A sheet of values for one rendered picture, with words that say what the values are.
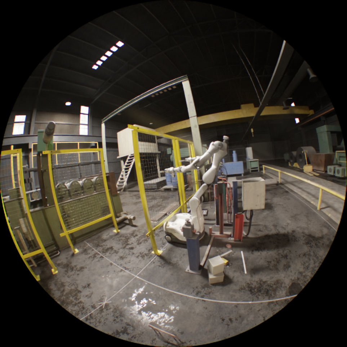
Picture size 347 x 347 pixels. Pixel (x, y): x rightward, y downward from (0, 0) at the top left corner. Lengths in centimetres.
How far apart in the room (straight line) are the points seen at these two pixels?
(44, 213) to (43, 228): 30
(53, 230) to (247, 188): 336
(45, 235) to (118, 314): 200
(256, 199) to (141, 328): 189
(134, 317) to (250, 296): 109
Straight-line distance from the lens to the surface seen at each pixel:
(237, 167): 810
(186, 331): 133
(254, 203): 173
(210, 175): 162
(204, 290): 150
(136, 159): 157
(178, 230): 194
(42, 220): 285
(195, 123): 397
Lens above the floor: 130
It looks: 4 degrees down
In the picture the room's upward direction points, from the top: 8 degrees counter-clockwise
